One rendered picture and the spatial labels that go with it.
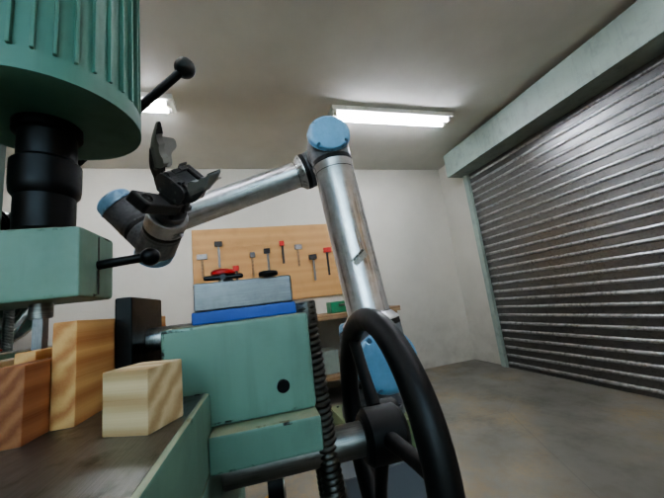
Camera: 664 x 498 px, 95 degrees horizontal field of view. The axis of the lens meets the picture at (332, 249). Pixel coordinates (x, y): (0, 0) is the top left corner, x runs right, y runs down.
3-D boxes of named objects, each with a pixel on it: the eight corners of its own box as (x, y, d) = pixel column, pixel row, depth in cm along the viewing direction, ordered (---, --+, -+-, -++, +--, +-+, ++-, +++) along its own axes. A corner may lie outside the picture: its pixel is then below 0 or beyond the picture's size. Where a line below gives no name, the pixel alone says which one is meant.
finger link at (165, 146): (165, 119, 64) (176, 163, 69) (141, 122, 59) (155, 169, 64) (177, 119, 63) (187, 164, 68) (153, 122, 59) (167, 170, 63)
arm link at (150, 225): (133, 221, 71) (167, 248, 71) (137, 207, 68) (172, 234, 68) (163, 208, 78) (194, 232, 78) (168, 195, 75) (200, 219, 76)
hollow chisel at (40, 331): (41, 355, 30) (43, 302, 30) (30, 356, 29) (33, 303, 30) (47, 353, 30) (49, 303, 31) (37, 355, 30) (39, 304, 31)
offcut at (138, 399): (184, 415, 22) (182, 358, 22) (148, 436, 18) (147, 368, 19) (142, 418, 22) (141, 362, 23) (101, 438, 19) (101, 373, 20)
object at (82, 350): (74, 427, 22) (77, 320, 23) (47, 432, 22) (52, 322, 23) (167, 371, 43) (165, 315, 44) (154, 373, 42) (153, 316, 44)
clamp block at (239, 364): (317, 408, 29) (307, 311, 30) (159, 441, 25) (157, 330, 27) (299, 375, 43) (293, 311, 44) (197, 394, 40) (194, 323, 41)
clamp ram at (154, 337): (201, 382, 29) (197, 290, 31) (114, 397, 28) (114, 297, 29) (215, 366, 38) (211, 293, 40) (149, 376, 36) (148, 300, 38)
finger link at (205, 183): (232, 164, 64) (201, 175, 68) (214, 171, 59) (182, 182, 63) (238, 178, 65) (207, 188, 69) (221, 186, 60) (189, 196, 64)
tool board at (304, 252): (367, 290, 380) (358, 221, 396) (194, 310, 325) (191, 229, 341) (366, 290, 385) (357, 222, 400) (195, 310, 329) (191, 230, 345)
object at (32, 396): (21, 448, 19) (25, 365, 20) (-13, 454, 19) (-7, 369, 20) (155, 372, 43) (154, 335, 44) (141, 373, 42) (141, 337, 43)
